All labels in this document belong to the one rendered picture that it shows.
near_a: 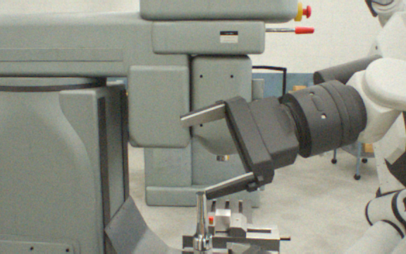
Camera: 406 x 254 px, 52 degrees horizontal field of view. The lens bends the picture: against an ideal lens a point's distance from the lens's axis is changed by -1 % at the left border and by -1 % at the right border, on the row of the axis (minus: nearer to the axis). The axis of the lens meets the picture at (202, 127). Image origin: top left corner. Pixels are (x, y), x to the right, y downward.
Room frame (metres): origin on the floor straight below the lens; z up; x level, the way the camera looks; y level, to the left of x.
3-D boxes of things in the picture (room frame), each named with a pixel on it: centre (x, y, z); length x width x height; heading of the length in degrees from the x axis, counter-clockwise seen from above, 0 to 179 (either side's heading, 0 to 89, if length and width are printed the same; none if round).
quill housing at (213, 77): (1.36, -0.06, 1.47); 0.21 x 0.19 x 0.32; 175
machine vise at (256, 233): (1.43, -0.10, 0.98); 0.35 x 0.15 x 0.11; 84
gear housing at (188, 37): (1.36, -0.02, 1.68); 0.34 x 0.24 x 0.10; 85
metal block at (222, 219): (1.43, -0.07, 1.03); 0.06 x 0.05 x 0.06; 174
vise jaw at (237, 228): (1.43, -0.13, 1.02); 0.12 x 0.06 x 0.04; 174
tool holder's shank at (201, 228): (0.95, 0.00, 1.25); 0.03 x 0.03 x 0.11
